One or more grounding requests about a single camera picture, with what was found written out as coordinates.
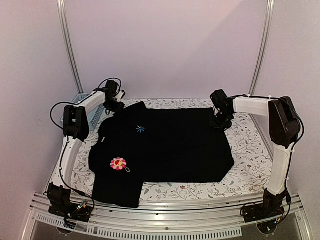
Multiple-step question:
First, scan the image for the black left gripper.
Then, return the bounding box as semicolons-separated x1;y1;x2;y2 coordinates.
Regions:
104;98;125;115

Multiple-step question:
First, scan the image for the black t-shirt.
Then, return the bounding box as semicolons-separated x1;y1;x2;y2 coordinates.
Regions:
88;102;235;208

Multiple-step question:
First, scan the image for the pink flower plush brooch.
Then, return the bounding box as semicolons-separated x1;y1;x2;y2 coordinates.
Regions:
110;157;131;173

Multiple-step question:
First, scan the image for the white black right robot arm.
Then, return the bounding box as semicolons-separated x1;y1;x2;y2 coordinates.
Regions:
210;89;305;226

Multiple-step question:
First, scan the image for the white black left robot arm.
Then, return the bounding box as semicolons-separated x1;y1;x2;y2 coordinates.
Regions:
47;77;126;229

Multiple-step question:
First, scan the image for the light blue plastic basket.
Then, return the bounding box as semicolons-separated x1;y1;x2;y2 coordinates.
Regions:
61;91;106;135

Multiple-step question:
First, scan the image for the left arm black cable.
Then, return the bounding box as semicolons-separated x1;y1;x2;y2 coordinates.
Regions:
49;77;123;201

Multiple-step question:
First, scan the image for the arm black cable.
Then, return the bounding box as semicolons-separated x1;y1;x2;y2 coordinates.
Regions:
49;77;123;201
229;93;306;208

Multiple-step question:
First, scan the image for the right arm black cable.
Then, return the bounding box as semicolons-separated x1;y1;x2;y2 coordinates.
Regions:
229;93;306;208

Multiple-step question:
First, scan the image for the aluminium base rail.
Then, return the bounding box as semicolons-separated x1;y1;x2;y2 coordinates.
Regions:
21;193;313;240

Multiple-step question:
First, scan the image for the left aluminium frame post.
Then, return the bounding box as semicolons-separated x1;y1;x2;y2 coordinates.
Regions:
56;0;84;94

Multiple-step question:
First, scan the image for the aluminium frame post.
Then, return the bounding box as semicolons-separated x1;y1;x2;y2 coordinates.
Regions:
248;0;275;96
56;0;84;94

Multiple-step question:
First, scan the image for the right aluminium frame post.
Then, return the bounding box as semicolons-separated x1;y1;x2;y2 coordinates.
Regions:
248;0;275;96

